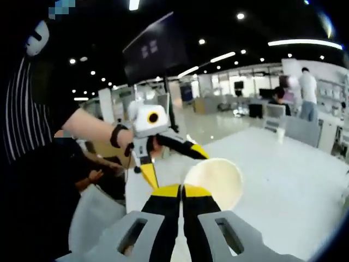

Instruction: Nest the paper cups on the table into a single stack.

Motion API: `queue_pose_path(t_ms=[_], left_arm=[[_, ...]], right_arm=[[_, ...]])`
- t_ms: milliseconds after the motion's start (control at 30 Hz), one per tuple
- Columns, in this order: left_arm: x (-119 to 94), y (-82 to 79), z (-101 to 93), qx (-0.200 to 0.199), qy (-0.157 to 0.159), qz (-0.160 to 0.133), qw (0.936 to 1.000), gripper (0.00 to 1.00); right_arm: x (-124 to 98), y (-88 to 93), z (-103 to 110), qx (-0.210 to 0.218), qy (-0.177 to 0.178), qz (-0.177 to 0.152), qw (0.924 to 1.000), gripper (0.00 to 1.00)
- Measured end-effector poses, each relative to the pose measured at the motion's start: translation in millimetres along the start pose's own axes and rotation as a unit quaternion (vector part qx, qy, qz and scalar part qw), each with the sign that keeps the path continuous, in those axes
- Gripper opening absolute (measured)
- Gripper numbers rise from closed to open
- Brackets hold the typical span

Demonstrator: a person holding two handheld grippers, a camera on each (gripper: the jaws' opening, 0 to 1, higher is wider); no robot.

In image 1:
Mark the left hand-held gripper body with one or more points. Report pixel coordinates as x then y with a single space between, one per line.
141 125

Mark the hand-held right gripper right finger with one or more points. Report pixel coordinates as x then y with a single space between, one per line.
199 218

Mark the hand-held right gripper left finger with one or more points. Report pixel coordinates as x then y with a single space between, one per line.
161 218

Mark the printed white paper cup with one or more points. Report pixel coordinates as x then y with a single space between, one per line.
218 177
280 135

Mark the person's left hand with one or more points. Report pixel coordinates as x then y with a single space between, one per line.
127 137

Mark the black wristband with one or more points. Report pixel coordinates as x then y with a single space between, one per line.
117 136

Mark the wooden side desk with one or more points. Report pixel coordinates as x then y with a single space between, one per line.
109 152

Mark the white pillar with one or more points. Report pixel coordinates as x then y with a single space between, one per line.
105 103

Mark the blue sign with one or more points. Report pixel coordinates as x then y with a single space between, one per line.
186 92

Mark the short ceiling light strip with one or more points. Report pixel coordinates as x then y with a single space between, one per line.
188 71
223 57
81 98

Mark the large black monitor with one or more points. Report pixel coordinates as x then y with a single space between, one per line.
158 49

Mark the black case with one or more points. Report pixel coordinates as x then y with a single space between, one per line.
255 110

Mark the grey office chair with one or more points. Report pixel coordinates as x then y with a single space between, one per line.
274 116

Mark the grey partition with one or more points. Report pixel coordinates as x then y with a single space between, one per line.
302 131

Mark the straight ceiling light strip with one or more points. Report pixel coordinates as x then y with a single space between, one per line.
134 4

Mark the white worn device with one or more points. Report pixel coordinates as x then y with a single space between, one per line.
38 41

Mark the group of round ceiling spotlights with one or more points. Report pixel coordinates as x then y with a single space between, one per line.
240 15

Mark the white display shelf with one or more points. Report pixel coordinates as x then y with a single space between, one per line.
332 92

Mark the long curved ceiling light strip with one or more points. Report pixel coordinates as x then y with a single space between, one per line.
305 43

